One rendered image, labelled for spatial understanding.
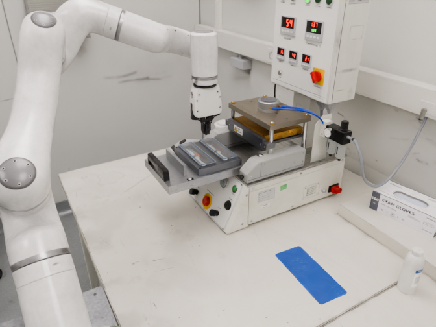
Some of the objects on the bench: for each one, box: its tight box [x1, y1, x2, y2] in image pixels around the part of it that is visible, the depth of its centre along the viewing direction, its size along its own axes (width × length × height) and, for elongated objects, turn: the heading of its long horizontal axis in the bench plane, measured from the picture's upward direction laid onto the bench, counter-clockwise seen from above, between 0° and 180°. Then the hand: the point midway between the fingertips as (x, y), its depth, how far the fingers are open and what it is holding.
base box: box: [186, 158, 345, 234], centre depth 151 cm, size 54×38×17 cm
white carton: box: [369, 180, 436, 238], centre depth 132 cm, size 12×23×7 cm, turn 40°
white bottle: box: [397, 247, 425, 295], centre depth 106 cm, size 5×5×14 cm
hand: (205, 128), depth 129 cm, fingers closed
